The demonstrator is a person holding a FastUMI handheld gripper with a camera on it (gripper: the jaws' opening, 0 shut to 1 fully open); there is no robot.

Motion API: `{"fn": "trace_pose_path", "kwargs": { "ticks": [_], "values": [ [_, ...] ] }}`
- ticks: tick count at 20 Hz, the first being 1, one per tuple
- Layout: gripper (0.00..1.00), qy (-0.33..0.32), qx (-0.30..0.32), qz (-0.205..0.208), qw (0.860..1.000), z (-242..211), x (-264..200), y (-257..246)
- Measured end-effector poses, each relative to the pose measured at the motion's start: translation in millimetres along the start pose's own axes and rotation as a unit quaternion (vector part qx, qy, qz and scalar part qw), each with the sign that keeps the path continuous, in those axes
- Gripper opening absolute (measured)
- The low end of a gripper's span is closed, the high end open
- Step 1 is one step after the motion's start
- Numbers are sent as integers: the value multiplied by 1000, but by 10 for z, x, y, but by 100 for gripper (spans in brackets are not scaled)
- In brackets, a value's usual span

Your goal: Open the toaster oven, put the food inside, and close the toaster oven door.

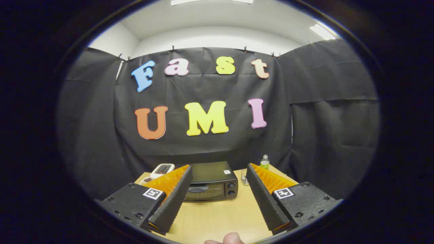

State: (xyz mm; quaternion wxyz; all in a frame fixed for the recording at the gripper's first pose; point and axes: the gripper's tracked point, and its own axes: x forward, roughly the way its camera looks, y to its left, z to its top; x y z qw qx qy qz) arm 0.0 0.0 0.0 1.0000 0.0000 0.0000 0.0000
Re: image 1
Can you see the green label plastic bottle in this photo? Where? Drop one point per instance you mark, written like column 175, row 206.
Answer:
column 264, row 164

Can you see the black backdrop cloth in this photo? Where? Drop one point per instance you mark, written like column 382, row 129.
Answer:
column 203, row 149

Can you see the black toaster oven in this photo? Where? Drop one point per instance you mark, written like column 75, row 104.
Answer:
column 213, row 176

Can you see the white bread toaster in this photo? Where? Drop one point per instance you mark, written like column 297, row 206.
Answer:
column 162, row 169

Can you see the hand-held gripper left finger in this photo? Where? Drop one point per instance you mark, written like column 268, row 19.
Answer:
column 176, row 198

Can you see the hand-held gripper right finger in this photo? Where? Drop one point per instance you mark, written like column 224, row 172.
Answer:
column 262, row 198

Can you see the small white plate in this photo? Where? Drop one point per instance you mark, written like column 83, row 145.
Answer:
column 145, row 180

